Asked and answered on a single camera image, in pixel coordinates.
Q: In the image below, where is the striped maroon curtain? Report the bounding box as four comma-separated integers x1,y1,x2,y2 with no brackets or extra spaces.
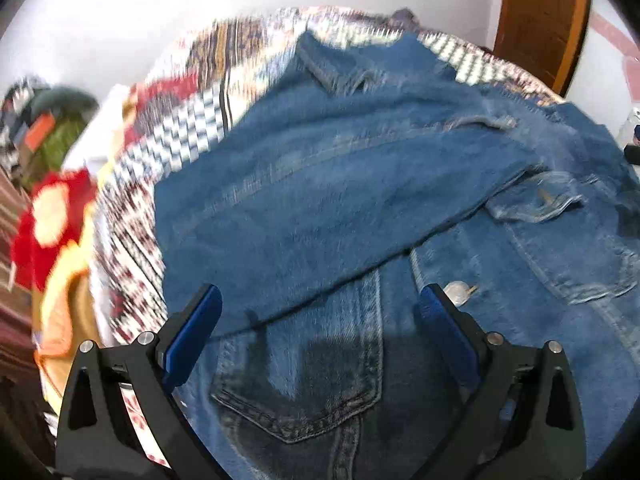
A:
0,165,40,363

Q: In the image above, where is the pile of mixed clothes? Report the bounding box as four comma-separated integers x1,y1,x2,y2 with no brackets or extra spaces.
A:
0,76,101,187

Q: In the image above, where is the white cloth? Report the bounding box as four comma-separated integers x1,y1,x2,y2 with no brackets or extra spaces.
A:
65,85,137,181

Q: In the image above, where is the yellow orange cloth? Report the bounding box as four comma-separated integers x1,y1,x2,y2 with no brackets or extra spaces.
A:
32,220,101,406

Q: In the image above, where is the blue denim jacket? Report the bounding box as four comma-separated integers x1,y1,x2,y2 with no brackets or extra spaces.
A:
152,30,640,480

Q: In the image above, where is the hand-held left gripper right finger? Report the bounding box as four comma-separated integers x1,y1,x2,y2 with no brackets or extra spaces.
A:
419,283,587,480

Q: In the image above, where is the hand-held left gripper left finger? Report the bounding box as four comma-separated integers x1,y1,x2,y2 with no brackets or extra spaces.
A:
56,283,223,480

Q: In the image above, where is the red and orange cloth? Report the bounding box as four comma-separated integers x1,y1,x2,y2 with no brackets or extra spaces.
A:
11,169,98,292

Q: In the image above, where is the patchwork patterned bedspread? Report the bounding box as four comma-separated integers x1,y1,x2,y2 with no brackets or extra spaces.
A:
90,6,568,467

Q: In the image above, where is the wooden door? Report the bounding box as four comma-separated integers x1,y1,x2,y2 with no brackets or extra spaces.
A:
492,0,593,98

